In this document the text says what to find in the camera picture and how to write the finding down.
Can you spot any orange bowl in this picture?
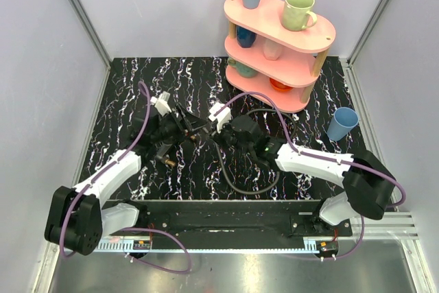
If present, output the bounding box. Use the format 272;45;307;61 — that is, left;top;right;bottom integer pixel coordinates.
269;78;293;93

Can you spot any black marble pattern mat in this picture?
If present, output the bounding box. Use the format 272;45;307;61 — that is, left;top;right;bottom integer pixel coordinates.
79;57;383;202

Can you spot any dark grey faucet mixer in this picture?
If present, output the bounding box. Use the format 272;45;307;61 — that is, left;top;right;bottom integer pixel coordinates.
155;102;208;168

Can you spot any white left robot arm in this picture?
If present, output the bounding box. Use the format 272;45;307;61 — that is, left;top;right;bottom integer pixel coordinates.
44;114;184;255

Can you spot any green mug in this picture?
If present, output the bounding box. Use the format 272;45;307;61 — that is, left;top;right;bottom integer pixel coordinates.
281;0;318;32

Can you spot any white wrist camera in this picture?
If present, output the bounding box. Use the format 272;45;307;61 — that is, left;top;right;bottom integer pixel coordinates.
151;92;171;116
209;102;232;133

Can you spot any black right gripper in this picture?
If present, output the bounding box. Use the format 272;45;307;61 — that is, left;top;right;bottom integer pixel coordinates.
209;117;254;156

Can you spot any silver aluminium rail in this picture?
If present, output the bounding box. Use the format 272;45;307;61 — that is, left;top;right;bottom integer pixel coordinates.
93;213;418;254

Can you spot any pink three tier shelf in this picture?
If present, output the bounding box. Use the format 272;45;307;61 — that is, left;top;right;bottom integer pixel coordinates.
224;0;336;113

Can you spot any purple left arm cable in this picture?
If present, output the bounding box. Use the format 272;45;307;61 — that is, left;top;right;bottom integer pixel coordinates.
58;80;193;275

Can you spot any dark blue cup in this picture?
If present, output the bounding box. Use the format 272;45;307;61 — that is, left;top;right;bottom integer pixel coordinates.
236;26;257;48

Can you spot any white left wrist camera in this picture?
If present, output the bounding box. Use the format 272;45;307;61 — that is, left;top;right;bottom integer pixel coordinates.
151;92;171;116

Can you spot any grey flexible metal hose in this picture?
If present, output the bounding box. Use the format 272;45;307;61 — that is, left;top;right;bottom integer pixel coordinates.
205;108;298;197

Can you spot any pink faceted cup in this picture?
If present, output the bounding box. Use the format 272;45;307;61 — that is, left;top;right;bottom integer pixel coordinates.
263;38;283;61

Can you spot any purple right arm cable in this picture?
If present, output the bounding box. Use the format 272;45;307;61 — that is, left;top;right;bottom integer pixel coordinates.
219;91;410;260

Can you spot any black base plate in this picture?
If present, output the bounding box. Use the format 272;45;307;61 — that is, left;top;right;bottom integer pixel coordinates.
139;200;353;238

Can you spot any teal glazed mug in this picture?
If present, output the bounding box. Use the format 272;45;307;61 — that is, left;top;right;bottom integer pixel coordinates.
227;58;258;78

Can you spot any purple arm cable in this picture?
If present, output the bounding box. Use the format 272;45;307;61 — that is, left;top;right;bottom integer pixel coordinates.
219;91;410;260
58;80;193;275

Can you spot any blue cup on mat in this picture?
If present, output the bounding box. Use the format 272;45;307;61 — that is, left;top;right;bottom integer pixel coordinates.
327;107;359;141

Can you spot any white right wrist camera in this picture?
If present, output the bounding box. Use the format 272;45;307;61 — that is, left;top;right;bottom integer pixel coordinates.
209;102;232;133

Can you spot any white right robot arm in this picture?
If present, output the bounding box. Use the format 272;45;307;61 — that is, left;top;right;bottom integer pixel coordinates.
209;115;394;236

